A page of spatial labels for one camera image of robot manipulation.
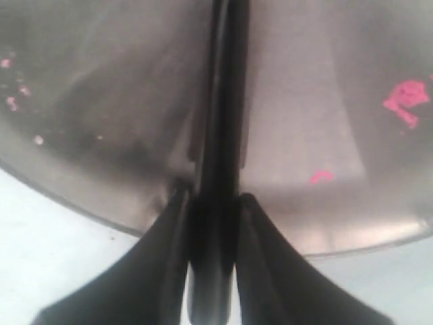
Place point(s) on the round steel plate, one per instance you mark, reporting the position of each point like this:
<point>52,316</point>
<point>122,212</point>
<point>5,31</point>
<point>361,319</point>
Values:
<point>101,110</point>

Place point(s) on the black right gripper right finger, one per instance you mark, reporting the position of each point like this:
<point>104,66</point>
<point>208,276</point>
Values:
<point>278,286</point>

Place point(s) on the black knife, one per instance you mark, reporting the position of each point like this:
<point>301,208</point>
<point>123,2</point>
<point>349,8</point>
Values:
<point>214,214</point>

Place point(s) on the pink clay crumb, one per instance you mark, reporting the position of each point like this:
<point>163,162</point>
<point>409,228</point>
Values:
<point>405,96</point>

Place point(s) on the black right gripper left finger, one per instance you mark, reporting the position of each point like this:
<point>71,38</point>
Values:
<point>143,287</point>

